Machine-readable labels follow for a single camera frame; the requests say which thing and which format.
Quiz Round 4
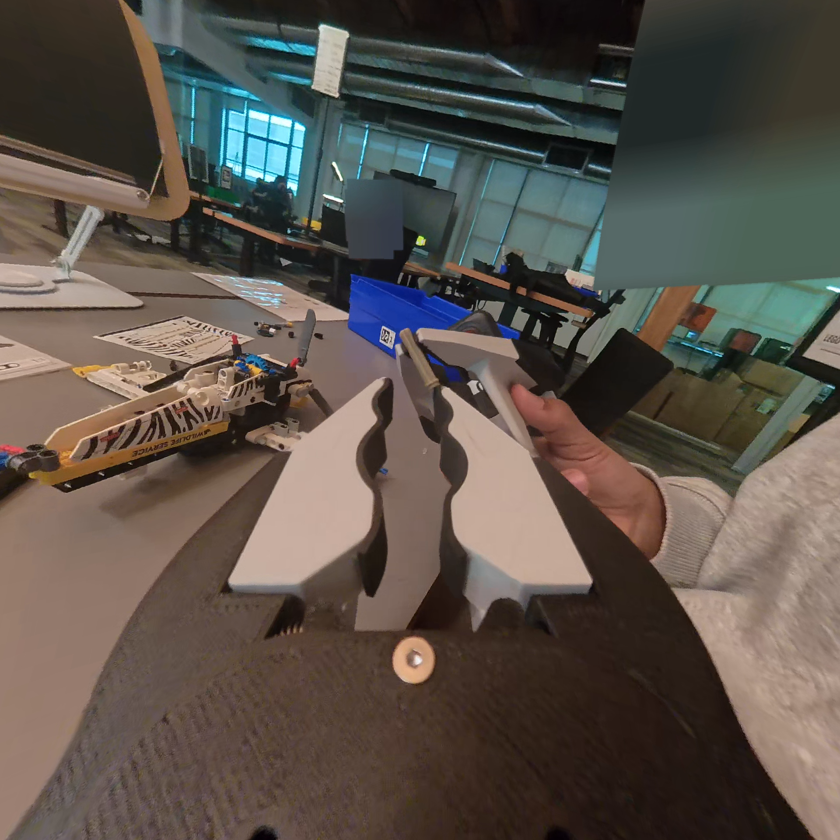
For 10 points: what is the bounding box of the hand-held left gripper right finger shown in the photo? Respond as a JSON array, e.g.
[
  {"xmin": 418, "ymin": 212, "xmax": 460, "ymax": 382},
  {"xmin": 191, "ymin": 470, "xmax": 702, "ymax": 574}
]
[{"xmin": 433, "ymin": 387, "xmax": 595, "ymax": 634}]

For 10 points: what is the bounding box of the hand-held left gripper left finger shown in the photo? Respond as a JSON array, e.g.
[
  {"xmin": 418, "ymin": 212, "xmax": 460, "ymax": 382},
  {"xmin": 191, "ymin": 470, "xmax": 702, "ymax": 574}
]
[{"xmin": 227, "ymin": 377, "xmax": 396, "ymax": 632}]

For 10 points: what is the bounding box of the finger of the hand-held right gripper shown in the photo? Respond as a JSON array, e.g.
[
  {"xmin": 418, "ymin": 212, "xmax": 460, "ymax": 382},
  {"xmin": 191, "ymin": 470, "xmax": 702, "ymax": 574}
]
[
  {"xmin": 394, "ymin": 341, "xmax": 439, "ymax": 424},
  {"xmin": 415, "ymin": 327, "xmax": 559, "ymax": 459}
]

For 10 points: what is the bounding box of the tan lego axle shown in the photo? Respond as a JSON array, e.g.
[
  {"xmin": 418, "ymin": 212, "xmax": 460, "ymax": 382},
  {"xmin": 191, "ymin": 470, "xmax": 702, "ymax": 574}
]
[{"xmin": 399, "ymin": 329, "xmax": 440, "ymax": 399}]

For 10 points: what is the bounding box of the zebra striped lego plane model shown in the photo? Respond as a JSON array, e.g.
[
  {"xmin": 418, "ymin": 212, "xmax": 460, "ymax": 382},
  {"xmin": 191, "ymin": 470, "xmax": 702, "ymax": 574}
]
[{"xmin": 0, "ymin": 308, "xmax": 333, "ymax": 494}]

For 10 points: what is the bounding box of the person's right forearm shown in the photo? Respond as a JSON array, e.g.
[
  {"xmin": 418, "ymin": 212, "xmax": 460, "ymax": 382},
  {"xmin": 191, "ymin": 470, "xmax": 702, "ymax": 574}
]
[{"xmin": 633, "ymin": 410, "xmax": 840, "ymax": 840}]

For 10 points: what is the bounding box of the lego instruction booklet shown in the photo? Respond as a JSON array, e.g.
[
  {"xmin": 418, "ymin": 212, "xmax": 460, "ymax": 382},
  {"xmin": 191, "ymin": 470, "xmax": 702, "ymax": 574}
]
[{"xmin": 0, "ymin": 335, "xmax": 72, "ymax": 382}]

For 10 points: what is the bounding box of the person's right hand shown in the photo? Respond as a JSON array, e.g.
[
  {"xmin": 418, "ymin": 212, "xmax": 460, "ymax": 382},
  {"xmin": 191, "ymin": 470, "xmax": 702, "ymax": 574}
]
[{"xmin": 511, "ymin": 384, "xmax": 668, "ymax": 560}]

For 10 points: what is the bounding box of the wooden desk with black equipment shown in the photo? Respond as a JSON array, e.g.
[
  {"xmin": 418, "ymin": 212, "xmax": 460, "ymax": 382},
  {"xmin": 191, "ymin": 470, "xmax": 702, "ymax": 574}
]
[{"xmin": 403, "ymin": 252, "xmax": 595, "ymax": 319}]

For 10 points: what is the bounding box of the wooden pillar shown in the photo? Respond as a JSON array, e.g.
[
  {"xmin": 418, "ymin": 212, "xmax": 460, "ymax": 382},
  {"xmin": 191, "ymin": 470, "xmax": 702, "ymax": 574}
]
[{"xmin": 635, "ymin": 285, "xmax": 701, "ymax": 350}]

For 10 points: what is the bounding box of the blue plastic bin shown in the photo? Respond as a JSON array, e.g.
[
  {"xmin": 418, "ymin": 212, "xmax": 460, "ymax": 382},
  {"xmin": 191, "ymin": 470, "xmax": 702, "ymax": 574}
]
[{"xmin": 348, "ymin": 273, "xmax": 521, "ymax": 359}]

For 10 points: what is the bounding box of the stack of cardboard boxes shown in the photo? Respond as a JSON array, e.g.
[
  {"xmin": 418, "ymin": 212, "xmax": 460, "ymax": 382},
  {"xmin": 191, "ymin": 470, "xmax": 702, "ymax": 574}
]
[{"xmin": 629, "ymin": 364, "xmax": 823, "ymax": 455}]

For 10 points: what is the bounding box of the black background monitor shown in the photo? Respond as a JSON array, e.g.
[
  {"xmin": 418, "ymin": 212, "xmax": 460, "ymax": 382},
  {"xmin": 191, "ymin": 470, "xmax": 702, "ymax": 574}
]
[{"xmin": 374, "ymin": 169, "xmax": 458, "ymax": 252}]

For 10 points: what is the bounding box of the white printed paper sheet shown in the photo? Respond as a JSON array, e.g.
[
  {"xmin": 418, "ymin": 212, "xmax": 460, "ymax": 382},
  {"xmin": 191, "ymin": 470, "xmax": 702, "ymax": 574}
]
[{"xmin": 190, "ymin": 272, "xmax": 349, "ymax": 323}]

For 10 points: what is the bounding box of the white framed sign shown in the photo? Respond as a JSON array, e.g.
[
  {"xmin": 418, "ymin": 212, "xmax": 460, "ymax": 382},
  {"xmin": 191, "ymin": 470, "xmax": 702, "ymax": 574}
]
[{"xmin": 802, "ymin": 314, "xmax": 840, "ymax": 361}]

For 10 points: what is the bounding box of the long wooden background desk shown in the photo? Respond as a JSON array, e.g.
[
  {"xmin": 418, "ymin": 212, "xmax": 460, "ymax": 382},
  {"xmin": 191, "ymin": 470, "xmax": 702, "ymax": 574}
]
[{"xmin": 189, "ymin": 190, "xmax": 350, "ymax": 278}]

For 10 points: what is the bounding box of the zebra striped sticker sheet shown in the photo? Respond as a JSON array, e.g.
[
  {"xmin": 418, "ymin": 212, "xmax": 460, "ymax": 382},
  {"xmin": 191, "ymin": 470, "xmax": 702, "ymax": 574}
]
[{"xmin": 94, "ymin": 315, "xmax": 254, "ymax": 364}]

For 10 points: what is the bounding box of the white monitor stand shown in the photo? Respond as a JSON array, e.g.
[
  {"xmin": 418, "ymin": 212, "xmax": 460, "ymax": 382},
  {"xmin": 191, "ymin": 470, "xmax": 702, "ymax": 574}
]
[{"xmin": 0, "ymin": 134, "xmax": 153, "ymax": 310}]

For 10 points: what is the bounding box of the hanging white banner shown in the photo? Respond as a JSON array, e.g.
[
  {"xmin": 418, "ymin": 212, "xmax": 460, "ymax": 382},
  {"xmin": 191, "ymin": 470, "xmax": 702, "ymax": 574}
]
[{"xmin": 311, "ymin": 25, "xmax": 350, "ymax": 100}]

